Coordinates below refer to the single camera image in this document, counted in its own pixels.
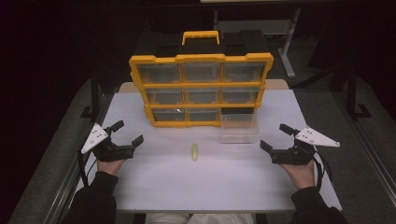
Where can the black metal frame post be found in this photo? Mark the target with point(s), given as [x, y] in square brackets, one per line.
[353, 93]
[95, 96]

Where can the person's legs light trousers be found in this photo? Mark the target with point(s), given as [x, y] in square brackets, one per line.
[199, 218]

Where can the person's right hand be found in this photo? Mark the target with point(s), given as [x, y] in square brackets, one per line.
[301, 175]

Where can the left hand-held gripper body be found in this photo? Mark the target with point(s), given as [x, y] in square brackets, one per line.
[107, 151]

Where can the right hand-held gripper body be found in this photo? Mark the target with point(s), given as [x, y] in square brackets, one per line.
[295, 155]

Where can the person's left hand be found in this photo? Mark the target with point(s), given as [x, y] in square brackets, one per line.
[109, 167]

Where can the small yellow cylindrical part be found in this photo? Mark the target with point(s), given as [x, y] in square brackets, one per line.
[194, 151]

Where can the yellow black parts organizer cabinet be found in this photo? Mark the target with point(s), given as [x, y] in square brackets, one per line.
[200, 82]

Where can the white metal table stand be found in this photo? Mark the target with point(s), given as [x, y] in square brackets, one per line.
[288, 53]

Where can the clear plastic drawer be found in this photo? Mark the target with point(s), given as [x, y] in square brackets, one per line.
[239, 130]

